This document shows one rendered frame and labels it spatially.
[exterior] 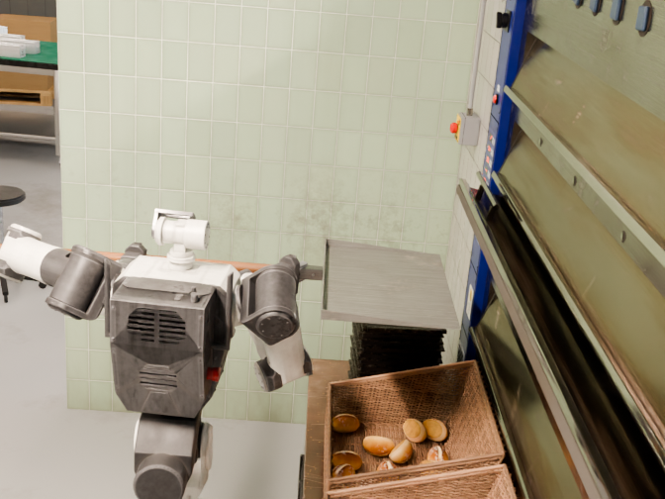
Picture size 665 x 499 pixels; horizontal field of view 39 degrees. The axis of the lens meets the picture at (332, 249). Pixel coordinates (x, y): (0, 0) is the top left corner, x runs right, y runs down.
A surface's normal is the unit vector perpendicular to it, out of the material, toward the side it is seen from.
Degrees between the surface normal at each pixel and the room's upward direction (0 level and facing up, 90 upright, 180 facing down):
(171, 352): 105
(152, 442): 44
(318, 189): 90
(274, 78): 90
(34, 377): 0
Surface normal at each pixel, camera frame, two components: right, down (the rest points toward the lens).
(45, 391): 0.07, -0.93
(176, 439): 0.05, -0.43
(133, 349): -0.10, 0.57
